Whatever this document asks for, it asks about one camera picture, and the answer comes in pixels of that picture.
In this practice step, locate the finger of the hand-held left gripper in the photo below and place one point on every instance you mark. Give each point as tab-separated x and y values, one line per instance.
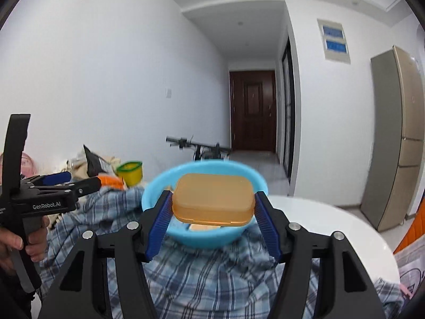
56	177
86	186

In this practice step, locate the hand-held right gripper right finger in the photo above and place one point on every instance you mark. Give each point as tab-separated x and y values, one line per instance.
267	226

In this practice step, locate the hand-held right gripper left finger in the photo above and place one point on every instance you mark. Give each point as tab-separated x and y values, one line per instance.
159	226

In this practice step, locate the blue plastic bowl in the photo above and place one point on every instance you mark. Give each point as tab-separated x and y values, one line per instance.
206	239

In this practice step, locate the orange plastic soap box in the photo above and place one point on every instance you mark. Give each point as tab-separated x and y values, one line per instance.
212	196

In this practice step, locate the yellow container with green rim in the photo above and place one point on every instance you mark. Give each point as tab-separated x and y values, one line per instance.
131	174

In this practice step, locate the person's left hand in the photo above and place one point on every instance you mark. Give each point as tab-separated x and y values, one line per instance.
38	246

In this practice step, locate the black packet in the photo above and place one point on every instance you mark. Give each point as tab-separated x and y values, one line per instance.
94	162

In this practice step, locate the orange packet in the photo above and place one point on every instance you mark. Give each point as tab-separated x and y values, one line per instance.
111	182

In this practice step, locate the pink round object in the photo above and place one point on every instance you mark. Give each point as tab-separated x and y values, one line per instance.
28	166

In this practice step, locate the tan flat item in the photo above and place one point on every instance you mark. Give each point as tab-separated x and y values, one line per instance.
202	228

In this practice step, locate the blue plaid shirt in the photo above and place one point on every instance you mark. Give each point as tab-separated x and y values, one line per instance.
215	282

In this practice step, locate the dark brown door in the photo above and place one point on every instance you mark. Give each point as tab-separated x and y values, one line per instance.
252	113

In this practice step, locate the dark framed sliding door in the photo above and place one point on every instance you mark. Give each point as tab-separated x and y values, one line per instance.
288	113

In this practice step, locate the orange white bag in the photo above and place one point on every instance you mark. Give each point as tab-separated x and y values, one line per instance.
411	236

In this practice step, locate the grey refrigerator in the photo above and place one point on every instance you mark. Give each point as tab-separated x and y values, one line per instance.
391	139

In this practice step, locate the wall electrical panel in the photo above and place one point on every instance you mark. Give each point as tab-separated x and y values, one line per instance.
334	41

